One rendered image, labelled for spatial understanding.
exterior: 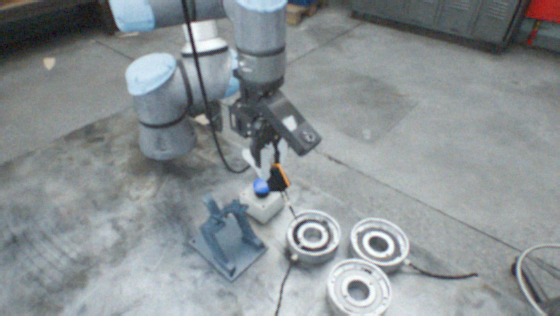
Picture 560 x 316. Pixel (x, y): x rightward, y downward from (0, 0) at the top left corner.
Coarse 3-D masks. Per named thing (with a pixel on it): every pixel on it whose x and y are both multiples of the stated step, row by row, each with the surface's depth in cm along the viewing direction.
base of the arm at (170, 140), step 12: (180, 120) 89; (144, 132) 88; (156, 132) 87; (168, 132) 88; (180, 132) 89; (192, 132) 96; (144, 144) 90; (156, 144) 88; (168, 144) 89; (180, 144) 90; (192, 144) 93; (156, 156) 90; (168, 156) 90; (180, 156) 91
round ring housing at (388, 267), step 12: (360, 228) 70; (384, 228) 70; (396, 228) 69; (372, 240) 70; (384, 240) 69; (360, 252) 64; (372, 252) 66; (384, 252) 66; (372, 264) 63; (384, 264) 63; (396, 264) 63
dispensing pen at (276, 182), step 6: (270, 168) 66; (276, 168) 65; (270, 174) 66; (276, 174) 65; (282, 174) 66; (270, 180) 67; (276, 180) 66; (282, 180) 66; (270, 186) 68; (276, 186) 67; (282, 186) 66; (282, 192) 68; (288, 198) 68; (288, 204) 69; (294, 216) 70
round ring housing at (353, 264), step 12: (348, 264) 64; (360, 264) 64; (336, 276) 62; (348, 276) 62; (360, 276) 62; (372, 276) 63; (384, 276) 61; (348, 288) 63; (360, 288) 63; (372, 288) 60; (384, 288) 60; (336, 300) 59; (348, 300) 59; (372, 300) 59; (384, 300) 59; (336, 312) 58; (348, 312) 56; (372, 312) 57; (384, 312) 57
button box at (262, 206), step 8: (248, 192) 75; (256, 192) 75; (272, 192) 75; (240, 200) 76; (248, 200) 74; (256, 200) 74; (264, 200) 74; (272, 200) 74; (280, 200) 76; (248, 208) 75; (256, 208) 73; (264, 208) 72; (272, 208) 74; (280, 208) 77; (256, 216) 75; (264, 216) 73; (272, 216) 76
